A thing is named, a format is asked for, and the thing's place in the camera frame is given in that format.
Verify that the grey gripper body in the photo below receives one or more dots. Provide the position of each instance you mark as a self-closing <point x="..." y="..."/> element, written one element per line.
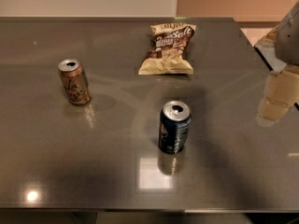
<point x="288" y="39"/>

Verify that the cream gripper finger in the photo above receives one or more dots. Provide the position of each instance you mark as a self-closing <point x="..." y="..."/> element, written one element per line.
<point x="280" y="93"/>

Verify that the blue pepsi can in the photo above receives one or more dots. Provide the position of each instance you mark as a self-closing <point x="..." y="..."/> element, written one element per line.
<point x="175" y="120"/>

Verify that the brown la croix can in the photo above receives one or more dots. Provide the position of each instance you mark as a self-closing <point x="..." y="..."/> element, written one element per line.
<point x="73" y="77"/>

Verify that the yellow brown chip bag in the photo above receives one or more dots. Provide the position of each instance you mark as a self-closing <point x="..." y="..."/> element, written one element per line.
<point x="166" y="55"/>

